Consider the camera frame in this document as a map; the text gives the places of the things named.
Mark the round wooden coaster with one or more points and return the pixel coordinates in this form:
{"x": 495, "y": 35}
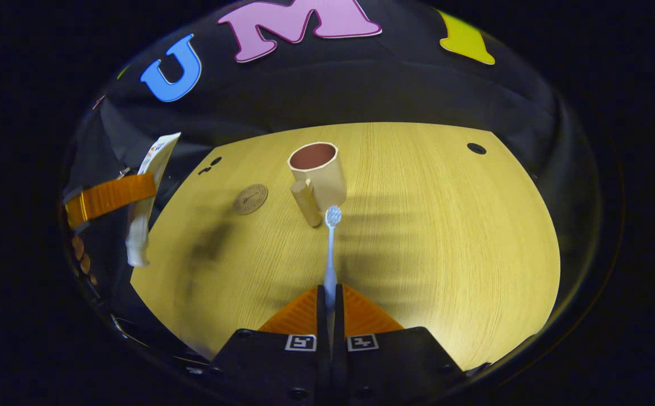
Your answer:
{"x": 250, "y": 199}

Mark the black backdrop cloth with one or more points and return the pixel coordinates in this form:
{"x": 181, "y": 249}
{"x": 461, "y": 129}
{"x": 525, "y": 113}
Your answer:
{"x": 361, "y": 90}

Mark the white toothbrush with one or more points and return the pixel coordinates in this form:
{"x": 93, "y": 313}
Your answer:
{"x": 330, "y": 248}

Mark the beige cup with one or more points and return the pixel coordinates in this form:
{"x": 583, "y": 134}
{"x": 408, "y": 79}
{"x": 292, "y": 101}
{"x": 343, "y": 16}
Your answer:
{"x": 330, "y": 177}

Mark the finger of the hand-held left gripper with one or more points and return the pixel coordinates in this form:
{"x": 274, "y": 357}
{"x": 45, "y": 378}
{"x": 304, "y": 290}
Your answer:
{"x": 113, "y": 196}

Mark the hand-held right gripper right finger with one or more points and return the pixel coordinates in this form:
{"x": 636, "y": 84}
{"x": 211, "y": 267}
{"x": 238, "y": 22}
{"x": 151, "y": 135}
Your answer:
{"x": 383, "y": 366}

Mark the white toothpaste tube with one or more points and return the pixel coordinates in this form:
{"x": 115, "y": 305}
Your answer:
{"x": 141, "y": 225}

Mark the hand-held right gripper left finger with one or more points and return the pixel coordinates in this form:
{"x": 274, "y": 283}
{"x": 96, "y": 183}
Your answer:
{"x": 282, "y": 366}

